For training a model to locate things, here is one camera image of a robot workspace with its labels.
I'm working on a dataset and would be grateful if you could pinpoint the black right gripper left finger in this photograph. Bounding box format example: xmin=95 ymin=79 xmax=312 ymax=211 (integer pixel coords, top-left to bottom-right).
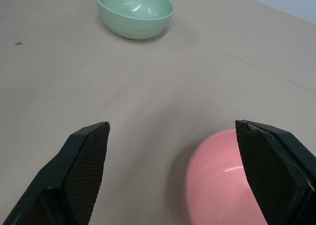
xmin=0 ymin=121 xmax=111 ymax=225

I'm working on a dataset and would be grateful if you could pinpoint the green bowl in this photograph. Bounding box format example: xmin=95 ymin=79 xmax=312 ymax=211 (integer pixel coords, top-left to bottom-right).
xmin=94 ymin=0 xmax=175 ymax=40

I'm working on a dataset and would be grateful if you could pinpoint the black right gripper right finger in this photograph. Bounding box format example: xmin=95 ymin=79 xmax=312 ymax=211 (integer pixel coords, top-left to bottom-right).
xmin=235 ymin=119 xmax=316 ymax=225

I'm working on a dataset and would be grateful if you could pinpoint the pink-red bowl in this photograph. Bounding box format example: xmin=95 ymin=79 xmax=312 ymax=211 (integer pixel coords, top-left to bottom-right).
xmin=182 ymin=128 xmax=270 ymax=225

